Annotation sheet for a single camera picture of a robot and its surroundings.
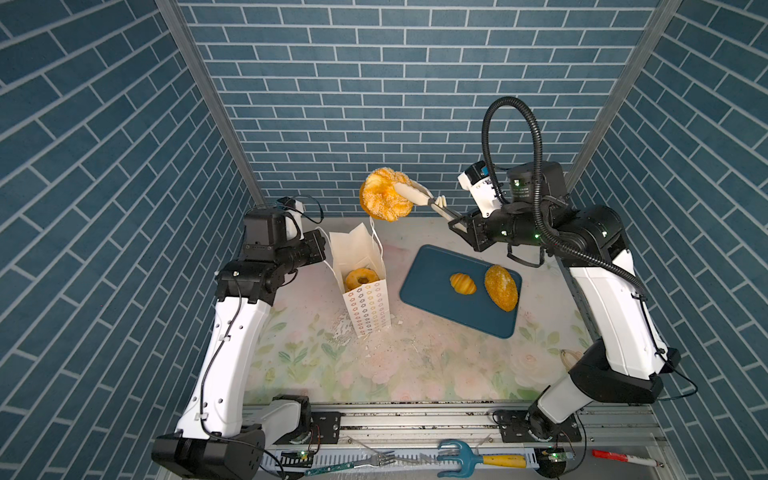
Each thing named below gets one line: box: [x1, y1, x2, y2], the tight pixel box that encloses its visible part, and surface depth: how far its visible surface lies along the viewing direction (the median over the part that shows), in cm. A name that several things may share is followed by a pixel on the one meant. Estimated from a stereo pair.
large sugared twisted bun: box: [360, 167, 413, 222], surface depth 66 cm
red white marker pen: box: [592, 450, 664, 468], surface depth 71 cm
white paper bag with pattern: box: [329, 222, 391, 337], surface depth 82 cm
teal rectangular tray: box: [400, 244, 522, 338], surface depth 99 cm
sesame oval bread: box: [484, 264, 519, 312], surface depth 97 cm
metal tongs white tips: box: [393, 180, 464, 228], surface depth 64 cm
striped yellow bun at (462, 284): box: [449, 273, 477, 295], surface depth 99 cm
